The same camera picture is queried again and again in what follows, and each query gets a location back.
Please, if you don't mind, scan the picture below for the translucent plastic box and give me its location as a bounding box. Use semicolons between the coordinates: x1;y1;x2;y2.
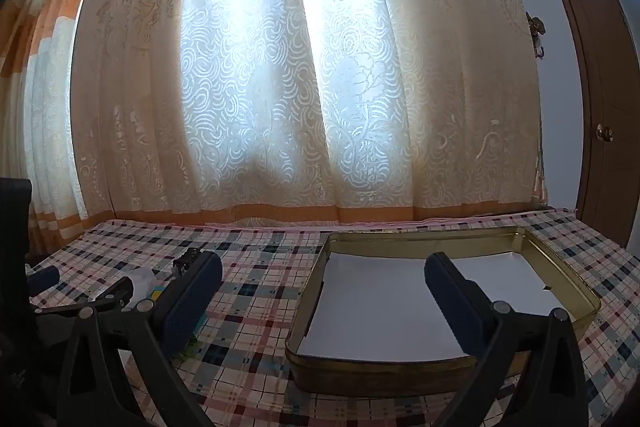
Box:
124;268;174;312

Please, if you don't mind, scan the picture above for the black hair clip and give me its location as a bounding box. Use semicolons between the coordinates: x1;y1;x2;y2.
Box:
171;247;201;277

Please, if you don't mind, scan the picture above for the teal plastic block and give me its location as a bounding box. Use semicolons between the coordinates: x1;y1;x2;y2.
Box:
150;288;163;301

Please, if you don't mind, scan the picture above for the plaid tablecloth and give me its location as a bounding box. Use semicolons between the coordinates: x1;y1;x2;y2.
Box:
36;210;639;426

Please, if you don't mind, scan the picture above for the gold metal tray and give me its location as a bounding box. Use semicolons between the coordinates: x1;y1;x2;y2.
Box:
285;227;601;398

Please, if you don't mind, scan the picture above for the white paper tray liner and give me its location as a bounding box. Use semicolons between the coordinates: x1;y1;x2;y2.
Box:
298;253;561;363

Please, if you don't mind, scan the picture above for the brown wooden door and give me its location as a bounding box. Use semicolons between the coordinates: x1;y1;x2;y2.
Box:
562;0;639;247

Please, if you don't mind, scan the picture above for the cream orange patterned curtain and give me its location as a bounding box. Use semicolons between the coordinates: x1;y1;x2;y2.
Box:
1;0;546;254

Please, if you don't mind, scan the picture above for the brass door knob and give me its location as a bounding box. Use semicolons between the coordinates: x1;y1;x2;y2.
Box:
596;124;614;143

